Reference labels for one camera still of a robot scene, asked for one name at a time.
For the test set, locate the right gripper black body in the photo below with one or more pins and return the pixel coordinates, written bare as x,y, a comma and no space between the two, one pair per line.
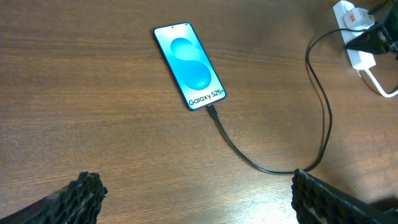
390,26

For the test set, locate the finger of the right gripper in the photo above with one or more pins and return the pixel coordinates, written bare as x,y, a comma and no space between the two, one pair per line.
373,41

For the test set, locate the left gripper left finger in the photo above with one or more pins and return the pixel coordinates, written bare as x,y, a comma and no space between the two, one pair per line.
79,202

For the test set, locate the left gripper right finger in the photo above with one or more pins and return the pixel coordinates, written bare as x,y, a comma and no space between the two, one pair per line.
315,201

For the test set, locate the blue Galaxy S25+ smartphone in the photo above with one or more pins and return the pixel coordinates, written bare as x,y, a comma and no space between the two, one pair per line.
189,65

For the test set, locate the white USB charger plug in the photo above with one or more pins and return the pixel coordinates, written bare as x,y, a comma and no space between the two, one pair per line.
358,19

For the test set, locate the white power strip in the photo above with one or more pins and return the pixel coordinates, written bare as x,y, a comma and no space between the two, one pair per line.
359,60

